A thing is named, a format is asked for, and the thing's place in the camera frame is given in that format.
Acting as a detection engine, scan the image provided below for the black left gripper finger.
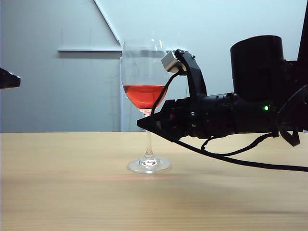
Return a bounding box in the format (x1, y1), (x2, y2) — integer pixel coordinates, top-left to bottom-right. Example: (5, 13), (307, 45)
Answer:
(0, 67), (22, 90)

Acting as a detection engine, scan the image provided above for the white diagonal wall strip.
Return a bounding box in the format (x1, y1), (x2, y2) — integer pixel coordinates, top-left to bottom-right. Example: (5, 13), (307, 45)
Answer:
(93, 0), (122, 45)

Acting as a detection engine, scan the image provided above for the thin black camera cable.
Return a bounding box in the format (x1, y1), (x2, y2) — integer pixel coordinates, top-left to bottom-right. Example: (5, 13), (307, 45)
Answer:
(151, 72), (178, 116)

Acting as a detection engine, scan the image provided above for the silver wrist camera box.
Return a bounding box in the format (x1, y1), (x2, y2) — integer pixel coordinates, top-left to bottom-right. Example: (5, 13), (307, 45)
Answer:
(161, 50), (188, 73)

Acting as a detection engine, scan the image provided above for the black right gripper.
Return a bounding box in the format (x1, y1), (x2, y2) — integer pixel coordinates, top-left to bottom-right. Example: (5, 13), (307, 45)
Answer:
(136, 92), (239, 142)

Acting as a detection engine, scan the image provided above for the wine glass with red liquid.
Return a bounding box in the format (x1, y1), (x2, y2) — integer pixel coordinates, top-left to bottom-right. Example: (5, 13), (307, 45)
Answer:
(120, 39), (172, 174)

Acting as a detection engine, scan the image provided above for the white horizontal wall rail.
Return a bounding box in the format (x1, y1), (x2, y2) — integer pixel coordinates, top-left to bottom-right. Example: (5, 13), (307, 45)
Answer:
(57, 47), (169, 53)

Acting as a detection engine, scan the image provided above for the thick black cable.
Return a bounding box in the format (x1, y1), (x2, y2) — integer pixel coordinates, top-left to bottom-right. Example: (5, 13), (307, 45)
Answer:
(168, 84), (308, 173)

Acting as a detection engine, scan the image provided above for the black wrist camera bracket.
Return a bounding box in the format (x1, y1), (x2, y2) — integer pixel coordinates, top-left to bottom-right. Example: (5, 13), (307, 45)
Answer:
(175, 48), (208, 100)

